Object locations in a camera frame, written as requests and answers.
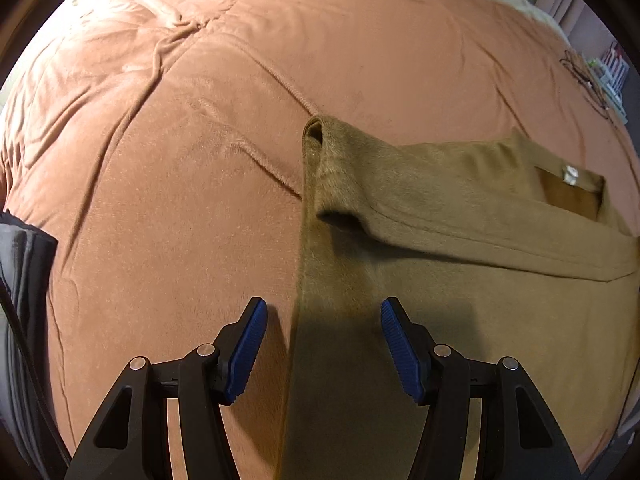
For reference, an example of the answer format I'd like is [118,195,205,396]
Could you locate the pink curtain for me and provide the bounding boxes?
[535,0,608,45]

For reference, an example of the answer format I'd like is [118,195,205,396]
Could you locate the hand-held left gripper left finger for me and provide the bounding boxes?
[65,296,268,480]

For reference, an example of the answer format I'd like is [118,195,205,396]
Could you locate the orange fleece blanket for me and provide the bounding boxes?
[0,0,640,480]

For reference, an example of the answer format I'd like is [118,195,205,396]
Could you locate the black eyeglasses on bed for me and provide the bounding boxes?
[560,49,617,122]

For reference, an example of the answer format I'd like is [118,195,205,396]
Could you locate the brown printed t-shirt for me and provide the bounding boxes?
[272,115,640,480]

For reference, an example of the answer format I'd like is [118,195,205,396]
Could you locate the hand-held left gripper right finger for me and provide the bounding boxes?
[380,296,583,480]

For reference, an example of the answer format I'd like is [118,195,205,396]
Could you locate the person's dark grey clothing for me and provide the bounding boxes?
[0,210,68,480]

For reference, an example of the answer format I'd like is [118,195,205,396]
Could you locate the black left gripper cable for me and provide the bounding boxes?
[0,285,72,467]

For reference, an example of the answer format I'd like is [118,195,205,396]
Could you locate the stack of books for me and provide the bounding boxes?
[590,42,631,125]

